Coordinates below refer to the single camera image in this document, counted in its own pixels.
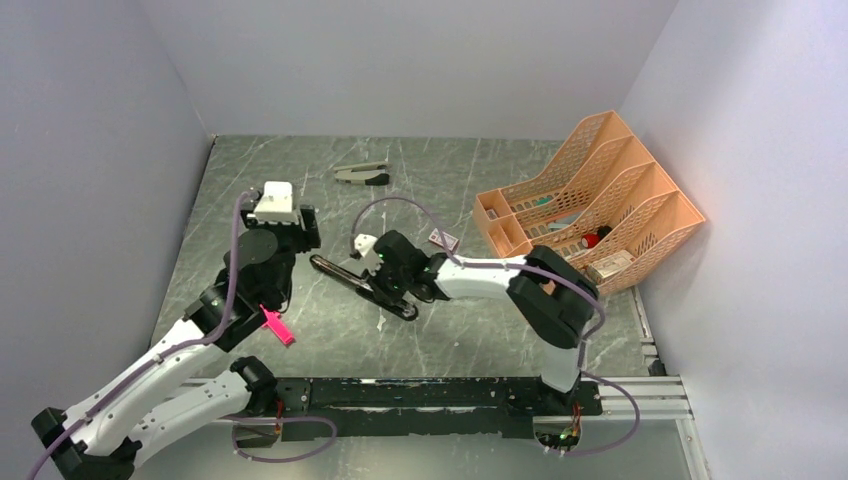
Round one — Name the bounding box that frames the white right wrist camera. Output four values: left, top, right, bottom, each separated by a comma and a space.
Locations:
352, 234, 378, 259

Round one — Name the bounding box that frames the beige stapler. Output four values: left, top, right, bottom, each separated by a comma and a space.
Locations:
333, 162, 390, 186

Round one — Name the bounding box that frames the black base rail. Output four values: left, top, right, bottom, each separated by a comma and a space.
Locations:
237, 377, 603, 441

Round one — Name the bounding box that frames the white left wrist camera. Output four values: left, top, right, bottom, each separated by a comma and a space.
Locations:
253, 181, 299, 224

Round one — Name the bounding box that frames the red white staple box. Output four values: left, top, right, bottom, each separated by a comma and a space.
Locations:
428, 228, 460, 252

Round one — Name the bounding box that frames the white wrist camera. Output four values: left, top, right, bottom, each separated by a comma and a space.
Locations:
253, 181, 299, 224
352, 234, 378, 259

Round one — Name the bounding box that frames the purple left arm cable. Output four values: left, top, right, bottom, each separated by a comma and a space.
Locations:
26, 190, 260, 480

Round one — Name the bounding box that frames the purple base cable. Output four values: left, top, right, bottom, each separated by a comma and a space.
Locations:
230, 415, 339, 465

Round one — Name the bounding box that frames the beige box in organizer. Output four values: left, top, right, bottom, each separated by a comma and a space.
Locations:
586, 250, 636, 285

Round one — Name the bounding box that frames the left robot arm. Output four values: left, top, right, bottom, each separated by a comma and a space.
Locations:
29, 196, 321, 479

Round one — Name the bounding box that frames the pink plastic clip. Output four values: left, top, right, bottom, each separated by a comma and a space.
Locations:
261, 306, 296, 347

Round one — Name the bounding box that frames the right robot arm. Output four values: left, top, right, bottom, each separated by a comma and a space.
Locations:
352, 230, 601, 414

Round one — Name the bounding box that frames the red black item in organizer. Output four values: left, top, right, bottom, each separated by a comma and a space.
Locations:
581, 225, 612, 249

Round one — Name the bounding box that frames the black stapler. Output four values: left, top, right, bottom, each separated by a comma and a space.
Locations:
309, 254, 419, 321

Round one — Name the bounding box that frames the orange file organizer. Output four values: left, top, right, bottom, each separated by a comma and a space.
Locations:
473, 110, 705, 295

